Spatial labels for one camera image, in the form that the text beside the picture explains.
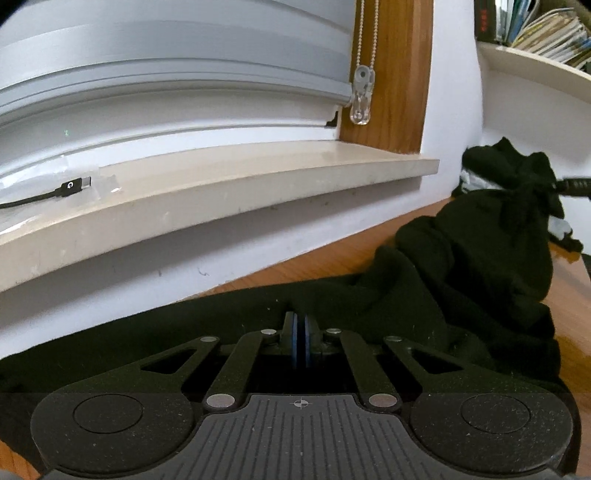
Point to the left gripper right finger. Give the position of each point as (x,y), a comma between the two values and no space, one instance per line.
(393,375)

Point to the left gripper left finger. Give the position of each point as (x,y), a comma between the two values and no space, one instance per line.
(261,361)

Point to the black garment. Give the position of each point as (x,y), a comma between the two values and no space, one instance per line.
(470,281)

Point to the black clothes pile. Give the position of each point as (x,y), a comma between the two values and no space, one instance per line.
(503,164)

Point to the grey white garment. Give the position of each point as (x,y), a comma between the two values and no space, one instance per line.
(470,181)

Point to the row of books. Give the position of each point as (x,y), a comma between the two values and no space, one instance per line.
(555,30)

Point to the beige window sill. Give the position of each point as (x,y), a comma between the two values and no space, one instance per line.
(146,198)

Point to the grey window blind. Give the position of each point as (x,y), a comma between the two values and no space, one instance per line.
(53,52)

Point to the white wall shelf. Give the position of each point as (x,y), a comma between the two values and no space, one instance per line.
(538,69)

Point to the wooden window frame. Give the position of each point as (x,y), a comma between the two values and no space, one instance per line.
(396,39)

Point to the clear blind cord weight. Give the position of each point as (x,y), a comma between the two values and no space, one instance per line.
(363,88)

